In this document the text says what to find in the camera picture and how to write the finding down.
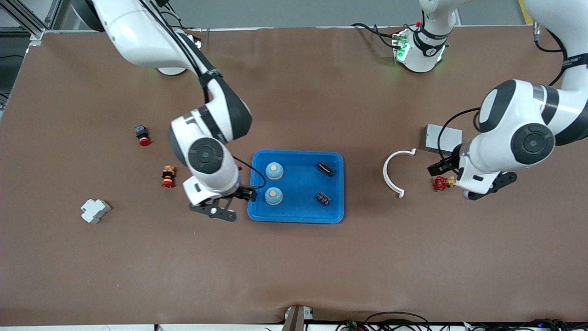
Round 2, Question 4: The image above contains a blue plastic tray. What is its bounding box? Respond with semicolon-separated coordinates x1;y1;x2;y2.
247;149;345;225

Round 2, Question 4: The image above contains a grey metal box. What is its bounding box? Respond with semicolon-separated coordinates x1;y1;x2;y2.
424;124;463;156

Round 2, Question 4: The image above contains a white curved plastic clamp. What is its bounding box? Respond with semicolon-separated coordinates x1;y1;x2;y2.
383;148;417;199

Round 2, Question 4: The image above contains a white circuit breaker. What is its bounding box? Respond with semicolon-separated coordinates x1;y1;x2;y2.
80;199;112;224

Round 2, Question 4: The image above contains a black camera cable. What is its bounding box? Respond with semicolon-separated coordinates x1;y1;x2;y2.
436;107;482;162
230;155;267;190

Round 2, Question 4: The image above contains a grey metal mount bracket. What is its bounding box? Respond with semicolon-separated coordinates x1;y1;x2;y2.
283;305;315;331

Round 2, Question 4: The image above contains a black cable loop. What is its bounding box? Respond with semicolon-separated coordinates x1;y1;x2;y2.
365;312;432;331

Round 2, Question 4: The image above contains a black base cable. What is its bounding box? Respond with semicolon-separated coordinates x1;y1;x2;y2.
351;22;398;49

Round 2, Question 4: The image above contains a tangled cable bundle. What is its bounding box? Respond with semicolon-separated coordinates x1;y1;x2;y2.
464;318;588;331

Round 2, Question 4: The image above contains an aluminium frame post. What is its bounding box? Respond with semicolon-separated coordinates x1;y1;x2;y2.
0;0;65;46

